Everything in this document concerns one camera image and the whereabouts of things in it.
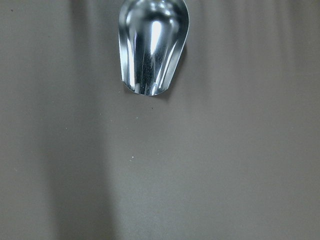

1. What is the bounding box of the metal scoop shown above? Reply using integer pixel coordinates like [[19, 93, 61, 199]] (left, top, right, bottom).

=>
[[118, 0, 190, 96]]

